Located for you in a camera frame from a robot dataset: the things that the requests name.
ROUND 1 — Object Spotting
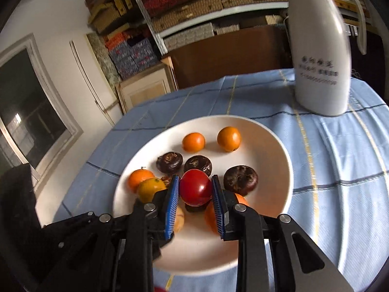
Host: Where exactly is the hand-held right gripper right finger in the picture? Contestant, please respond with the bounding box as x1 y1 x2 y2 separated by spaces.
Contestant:
212 175 354 292

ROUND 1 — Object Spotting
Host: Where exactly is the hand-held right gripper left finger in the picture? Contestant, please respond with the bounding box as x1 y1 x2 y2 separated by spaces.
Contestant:
45 175 180 292

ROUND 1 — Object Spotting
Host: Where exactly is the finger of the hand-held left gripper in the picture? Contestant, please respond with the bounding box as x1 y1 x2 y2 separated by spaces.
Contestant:
152 234 174 261
43 210 102 251

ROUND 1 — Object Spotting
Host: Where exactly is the large orange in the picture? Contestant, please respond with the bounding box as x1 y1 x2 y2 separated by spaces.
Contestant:
204 202 221 235

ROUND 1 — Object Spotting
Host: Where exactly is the yellowish orange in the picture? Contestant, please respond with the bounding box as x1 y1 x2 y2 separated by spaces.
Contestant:
136 178 167 204

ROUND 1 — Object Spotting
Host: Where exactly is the large water chestnut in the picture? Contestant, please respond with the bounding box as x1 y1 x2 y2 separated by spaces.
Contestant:
223 165 259 197

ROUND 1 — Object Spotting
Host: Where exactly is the white plate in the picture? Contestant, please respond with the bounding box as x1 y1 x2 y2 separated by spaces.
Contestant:
113 115 295 273

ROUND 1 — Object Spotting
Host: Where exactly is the water chestnut with sprout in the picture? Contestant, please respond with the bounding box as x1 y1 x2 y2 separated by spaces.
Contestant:
156 152 184 173

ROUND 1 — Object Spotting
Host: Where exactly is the dark white framed window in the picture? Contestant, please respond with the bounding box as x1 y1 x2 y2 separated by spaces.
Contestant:
0 33 84 183

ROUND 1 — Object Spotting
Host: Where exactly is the blue checked tablecloth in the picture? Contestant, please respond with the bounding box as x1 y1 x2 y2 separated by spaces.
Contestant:
53 68 389 292

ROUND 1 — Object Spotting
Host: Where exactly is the wooden framed panel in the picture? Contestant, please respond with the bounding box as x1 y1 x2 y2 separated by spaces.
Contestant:
115 57 178 114

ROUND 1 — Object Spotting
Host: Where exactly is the white door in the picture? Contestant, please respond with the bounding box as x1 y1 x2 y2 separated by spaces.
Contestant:
69 38 124 127

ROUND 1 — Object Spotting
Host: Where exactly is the brown wooden cabinet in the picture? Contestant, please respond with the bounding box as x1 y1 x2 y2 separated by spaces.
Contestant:
168 26 297 90

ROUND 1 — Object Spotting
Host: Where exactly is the stack of patterned boxes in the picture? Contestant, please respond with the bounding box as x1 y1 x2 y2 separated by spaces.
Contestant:
105 32 160 80

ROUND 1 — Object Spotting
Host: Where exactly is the green patterned board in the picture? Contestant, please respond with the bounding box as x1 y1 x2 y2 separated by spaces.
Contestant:
87 32 122 93

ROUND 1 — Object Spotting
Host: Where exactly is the white metal shelf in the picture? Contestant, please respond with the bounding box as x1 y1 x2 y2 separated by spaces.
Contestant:
123 0 289 57

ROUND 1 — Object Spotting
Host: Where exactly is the white thermos jug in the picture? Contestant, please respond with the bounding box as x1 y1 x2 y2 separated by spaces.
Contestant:
286 0 368 117

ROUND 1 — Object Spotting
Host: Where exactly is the shelf with woven boxes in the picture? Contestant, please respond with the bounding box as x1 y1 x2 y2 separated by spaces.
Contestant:
85 0 289 46

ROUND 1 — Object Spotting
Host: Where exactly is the stack of flat boxes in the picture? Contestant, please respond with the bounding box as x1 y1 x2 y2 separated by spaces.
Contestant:
327 0 373 28

